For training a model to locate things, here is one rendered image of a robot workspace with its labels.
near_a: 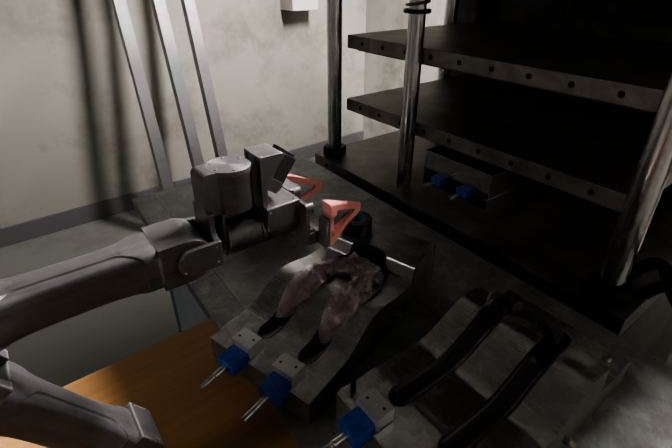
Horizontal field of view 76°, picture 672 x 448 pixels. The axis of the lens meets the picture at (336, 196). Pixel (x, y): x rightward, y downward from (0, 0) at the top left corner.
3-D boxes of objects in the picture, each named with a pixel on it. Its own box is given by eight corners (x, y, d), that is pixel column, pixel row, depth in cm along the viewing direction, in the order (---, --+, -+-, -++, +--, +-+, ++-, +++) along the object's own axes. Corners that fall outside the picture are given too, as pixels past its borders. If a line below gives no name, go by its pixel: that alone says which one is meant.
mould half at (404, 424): (451, 573, 58) (465, 519, 51) (335, 426, 76) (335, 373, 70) (620, 383, 84) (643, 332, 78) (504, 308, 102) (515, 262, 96)
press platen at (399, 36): (662, 114, 92) (671, 91, 90) (347, 47, 170) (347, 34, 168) (759, 71, 131) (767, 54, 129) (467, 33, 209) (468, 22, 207)
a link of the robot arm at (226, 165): (232, 148, 59) (141, 169, 52) (263, 168, 53) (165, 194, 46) (239, 221, 64) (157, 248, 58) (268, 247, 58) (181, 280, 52)
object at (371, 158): (617, 339, 104) (625, 320, 101) (315, 165, 196) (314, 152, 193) (728, 228, 148) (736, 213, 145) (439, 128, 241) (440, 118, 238)
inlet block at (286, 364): (255, 439, 71) (252, 418, 69) (234, 422, 74) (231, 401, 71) (306, 384, 81) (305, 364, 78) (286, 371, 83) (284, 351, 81)
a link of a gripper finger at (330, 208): (340, 174, 67) (289, 190, 62) (371, 191, 62) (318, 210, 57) (339, 212, 70) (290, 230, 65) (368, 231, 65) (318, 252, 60)
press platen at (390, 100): (625, 215, 104) (632, 196, 102) (346, 109, 182) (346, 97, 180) (725, 147, 143) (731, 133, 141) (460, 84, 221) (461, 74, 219)
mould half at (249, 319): (309, 425, 76) (308, 382, 71) (213, 356, 90) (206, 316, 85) (431, 279, 112) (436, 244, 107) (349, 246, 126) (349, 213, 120)
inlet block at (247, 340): (212, 404, 77) (208, 384, 74) (194, 390, 79) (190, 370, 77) (264, 357, 86) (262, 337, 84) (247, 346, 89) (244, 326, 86)
